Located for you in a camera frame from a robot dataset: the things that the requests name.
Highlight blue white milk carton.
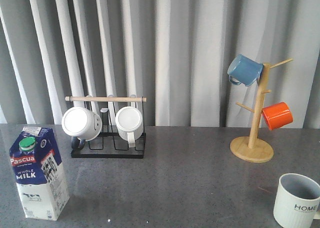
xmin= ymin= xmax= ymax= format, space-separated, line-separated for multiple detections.
xmin=9 ymin=126 xmax=70 ymax=220

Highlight cream HOME mug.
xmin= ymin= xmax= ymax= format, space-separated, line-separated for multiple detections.
xmin=273 ymin=173 xmax=320 ymax=227

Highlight white ribbed mug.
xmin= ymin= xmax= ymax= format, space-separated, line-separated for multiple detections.
xmin=115 ymin=106 xmax=143 ymax=148

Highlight grey pleated curtain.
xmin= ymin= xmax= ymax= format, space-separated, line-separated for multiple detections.
xmin=0 ymin=0 xmax=320 ymax=128

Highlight white smiley face mug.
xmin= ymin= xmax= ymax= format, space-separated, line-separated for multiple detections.
xmin=61 ymin=107 xmax=103 ymax=150

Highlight blue enamel mug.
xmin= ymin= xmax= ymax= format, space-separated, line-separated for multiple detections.
xmin=227 ymin=54 xmax=264 ymax=87

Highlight wooden mug tree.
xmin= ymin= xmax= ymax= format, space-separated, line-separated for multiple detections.
xmin=230 ymin=58 xmax=293 ymax=163

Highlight orange enamel mug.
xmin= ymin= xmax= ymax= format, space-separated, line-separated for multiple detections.
xmin=262 ymin=102 xmax=293 ymax=130

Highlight black wire mug rack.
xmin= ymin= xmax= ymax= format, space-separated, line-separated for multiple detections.
xmin=65 ymin=95 xmax=147 ymax=159

